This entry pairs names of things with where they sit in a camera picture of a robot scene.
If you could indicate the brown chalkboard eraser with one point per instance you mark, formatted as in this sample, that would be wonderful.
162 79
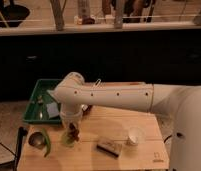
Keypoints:
109 146

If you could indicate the green plastic cup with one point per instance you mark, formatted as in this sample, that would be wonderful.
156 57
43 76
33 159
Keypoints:
67 139

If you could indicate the green plastic tray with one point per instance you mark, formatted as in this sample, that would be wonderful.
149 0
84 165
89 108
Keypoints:
31 114

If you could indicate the white plastic spoon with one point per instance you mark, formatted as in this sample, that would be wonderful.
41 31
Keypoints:
97 83

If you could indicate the grey sponge square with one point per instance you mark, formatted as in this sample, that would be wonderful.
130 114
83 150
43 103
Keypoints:
52 110

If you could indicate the clear plastic cup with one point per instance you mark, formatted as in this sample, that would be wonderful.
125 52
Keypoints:
135 136

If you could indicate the green pea pod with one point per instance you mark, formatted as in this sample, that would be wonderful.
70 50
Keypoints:
48 142

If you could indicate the dark grape bunch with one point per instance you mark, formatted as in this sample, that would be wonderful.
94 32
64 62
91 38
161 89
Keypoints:
73 132

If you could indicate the dark brown bowl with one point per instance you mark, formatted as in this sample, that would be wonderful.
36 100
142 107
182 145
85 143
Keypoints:
86 109

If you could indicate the grey cloth triangle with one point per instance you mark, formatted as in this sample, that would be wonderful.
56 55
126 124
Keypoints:
51 93

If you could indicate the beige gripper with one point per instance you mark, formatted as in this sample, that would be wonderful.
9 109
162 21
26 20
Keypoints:
67 124

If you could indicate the metal spoon in tray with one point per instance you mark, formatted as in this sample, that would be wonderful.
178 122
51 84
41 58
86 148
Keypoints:
40 104

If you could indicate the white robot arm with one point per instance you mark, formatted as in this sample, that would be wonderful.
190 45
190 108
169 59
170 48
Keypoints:
183 102

